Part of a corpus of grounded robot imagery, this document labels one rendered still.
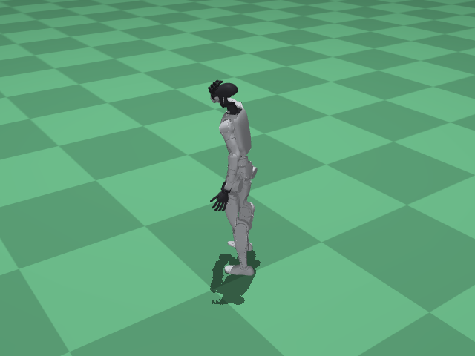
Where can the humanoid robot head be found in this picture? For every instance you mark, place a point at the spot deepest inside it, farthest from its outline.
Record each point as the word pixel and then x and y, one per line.
pixel 227 90

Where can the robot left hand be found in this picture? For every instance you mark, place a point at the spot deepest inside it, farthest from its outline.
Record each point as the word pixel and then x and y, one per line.
pixel 222 197

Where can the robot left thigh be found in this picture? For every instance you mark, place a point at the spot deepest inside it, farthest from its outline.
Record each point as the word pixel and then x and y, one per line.
pixel 233 204

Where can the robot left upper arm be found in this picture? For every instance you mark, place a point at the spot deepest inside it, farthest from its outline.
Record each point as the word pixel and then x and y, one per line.
pixel 226 129

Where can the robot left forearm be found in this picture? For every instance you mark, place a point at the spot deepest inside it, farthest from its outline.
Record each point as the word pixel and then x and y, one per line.
pixel 232 171

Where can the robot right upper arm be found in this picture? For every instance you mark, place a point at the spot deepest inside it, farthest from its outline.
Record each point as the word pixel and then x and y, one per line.
pixel 236 102

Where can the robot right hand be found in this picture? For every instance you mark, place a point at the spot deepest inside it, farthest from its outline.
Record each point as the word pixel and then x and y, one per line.
pixel 213 87

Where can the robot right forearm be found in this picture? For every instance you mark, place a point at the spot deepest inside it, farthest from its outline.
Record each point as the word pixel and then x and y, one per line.
pixel 216 99

